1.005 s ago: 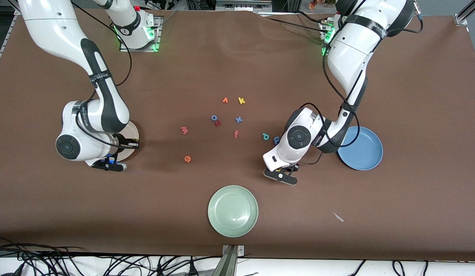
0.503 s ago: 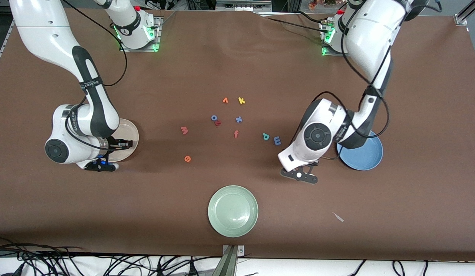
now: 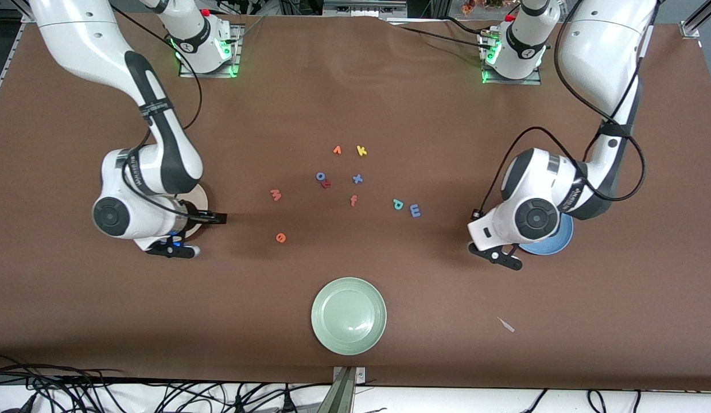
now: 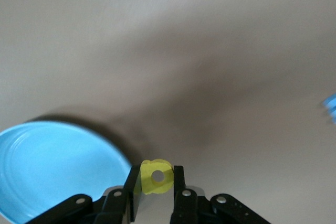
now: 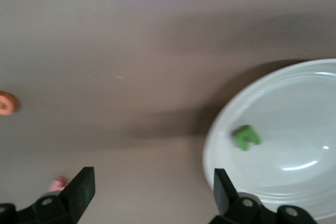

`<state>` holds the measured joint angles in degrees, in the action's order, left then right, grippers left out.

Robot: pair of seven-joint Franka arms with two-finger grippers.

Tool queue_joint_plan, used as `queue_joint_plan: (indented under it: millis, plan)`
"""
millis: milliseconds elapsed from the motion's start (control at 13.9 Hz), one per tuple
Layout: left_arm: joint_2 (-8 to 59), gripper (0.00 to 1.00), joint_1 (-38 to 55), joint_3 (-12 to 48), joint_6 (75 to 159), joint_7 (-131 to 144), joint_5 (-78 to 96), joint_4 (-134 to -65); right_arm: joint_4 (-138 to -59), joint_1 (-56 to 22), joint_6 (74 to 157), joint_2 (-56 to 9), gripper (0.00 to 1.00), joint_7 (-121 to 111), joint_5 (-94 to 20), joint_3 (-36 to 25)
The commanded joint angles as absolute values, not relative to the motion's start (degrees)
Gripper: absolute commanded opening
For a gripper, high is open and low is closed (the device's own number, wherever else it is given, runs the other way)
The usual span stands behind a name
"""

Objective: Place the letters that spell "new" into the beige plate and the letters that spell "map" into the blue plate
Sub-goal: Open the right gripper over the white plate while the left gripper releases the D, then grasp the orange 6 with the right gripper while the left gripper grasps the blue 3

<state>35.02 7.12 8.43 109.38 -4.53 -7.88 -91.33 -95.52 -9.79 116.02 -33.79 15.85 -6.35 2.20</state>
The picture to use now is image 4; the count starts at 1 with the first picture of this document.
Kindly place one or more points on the blue plate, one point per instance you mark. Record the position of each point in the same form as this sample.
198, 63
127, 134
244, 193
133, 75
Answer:
52, 169

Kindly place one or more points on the brown table cover sheet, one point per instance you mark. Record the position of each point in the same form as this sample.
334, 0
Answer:
157, 51

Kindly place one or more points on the blue foam letter E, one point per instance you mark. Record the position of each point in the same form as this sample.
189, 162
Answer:
331, 108

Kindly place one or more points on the yellow foam letter a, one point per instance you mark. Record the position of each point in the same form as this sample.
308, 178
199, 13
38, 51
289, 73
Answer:
149, 186

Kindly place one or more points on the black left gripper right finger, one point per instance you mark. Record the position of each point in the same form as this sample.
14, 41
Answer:
183, 208

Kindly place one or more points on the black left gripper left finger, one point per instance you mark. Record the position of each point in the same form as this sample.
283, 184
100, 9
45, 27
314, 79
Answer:
115, 208

